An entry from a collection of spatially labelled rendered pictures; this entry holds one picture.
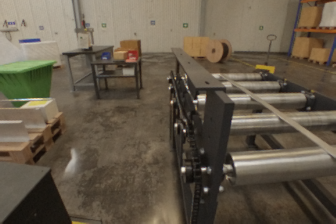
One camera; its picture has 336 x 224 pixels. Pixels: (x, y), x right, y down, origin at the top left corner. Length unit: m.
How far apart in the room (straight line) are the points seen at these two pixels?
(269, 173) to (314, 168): 0.17
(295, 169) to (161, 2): 10.84
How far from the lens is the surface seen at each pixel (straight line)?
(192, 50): 8.45
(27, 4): 13.74
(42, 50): 7.43
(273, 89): 1.66
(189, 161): 0.61
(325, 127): 1.21
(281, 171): 0.71
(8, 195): 0.77
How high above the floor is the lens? 1.32
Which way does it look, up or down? 22 degrees down
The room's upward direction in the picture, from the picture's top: straight up
